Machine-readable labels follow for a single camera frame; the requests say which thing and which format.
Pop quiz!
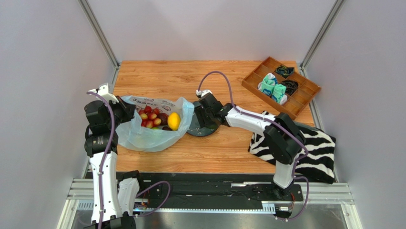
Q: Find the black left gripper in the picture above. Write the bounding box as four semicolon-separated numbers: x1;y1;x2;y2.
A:
103;96;136;129

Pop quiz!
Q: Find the light blue printed plastic bag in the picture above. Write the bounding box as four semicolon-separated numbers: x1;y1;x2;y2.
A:
116;95;194;152

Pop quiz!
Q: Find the red strawberry bunch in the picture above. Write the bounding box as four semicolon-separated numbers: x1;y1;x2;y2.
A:
138;105;162;129

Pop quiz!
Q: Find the yellow lemon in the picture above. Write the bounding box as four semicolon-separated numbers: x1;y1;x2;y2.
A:
167;112;182;131

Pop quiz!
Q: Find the dark red apple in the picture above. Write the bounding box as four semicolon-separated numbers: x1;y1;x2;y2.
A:
157;113;169;125

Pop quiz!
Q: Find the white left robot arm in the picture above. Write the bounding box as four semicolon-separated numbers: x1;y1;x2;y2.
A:
84;96;140;229

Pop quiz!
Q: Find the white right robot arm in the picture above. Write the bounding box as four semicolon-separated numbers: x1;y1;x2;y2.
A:
187;90;305;191

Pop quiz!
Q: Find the black fruit plate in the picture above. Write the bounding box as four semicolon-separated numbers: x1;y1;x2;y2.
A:
187;101;218;137

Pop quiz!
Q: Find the teal white sock left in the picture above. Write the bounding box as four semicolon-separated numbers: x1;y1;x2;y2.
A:
257;73;278;96

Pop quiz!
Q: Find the teal white sock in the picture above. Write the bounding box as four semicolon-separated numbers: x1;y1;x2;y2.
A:
257;73;278;96
271;84;287;105

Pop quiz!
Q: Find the teal white sock right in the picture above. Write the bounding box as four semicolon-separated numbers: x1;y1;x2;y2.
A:
271;84;287;105

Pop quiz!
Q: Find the black rolled sock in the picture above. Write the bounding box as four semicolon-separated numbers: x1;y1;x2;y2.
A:
281;80;299;96

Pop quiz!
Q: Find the dark patterned rolled sock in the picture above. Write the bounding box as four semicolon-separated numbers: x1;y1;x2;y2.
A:
275;65;295;79

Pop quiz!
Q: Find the brown wooden divider tray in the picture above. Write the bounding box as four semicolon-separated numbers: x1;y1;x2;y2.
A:
242;57;321;120

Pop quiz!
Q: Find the zebra striped cloth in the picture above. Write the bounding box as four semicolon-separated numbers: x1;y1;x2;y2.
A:
248;122;336;184

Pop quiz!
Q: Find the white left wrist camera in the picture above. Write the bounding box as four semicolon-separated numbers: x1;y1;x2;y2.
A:
88;83;119;104

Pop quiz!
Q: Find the left corner aluminium post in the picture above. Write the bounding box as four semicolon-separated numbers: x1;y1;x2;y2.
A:
78;0;120;69

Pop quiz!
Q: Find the corner aluminium post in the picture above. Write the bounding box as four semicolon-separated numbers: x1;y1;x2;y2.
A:
78;0;120;69
300;0;346;69

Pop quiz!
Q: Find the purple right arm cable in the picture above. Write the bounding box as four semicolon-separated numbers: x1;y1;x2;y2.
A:
197;71;310;221

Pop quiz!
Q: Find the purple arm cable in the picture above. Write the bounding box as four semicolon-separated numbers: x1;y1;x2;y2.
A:
86;91;171;229
197;71;310;221

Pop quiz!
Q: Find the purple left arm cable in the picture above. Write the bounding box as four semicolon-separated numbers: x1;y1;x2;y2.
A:
86;91;171;229

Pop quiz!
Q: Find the right corner aluminium post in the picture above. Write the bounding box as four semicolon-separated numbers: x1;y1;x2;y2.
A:
300;0;346;69

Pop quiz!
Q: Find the aluminium frame rail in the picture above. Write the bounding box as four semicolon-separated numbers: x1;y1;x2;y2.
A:
56;177;363;229

